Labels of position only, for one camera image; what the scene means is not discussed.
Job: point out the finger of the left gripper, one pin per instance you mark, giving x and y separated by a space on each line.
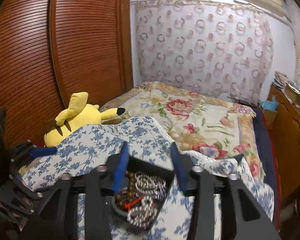
44 151

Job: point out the yellow Pikachu plush toy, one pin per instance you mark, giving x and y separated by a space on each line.
78 114

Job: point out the silver chain jewelry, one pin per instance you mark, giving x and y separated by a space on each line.
143 193

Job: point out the pink circle patterned curtain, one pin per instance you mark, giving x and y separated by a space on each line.
213 49

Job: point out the brown louvered wardrobe door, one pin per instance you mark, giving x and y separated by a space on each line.
50 49

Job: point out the blue tissue in box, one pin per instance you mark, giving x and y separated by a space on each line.
269 105

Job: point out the pink floral beige bedspread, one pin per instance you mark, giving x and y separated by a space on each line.
213 127

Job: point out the cardboard box on cabinet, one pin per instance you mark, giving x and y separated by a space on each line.
292 91

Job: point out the brown wooden sideboard cabinet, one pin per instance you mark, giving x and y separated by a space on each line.
285 133

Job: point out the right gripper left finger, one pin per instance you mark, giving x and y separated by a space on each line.
55 217

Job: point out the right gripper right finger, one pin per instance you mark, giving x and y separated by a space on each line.
242 216

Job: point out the pale green jade bangle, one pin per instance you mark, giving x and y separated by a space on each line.
117 209

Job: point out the beige side curtain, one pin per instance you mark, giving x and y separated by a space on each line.
294 15

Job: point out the black jewelry box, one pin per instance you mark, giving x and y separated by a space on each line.
135 165

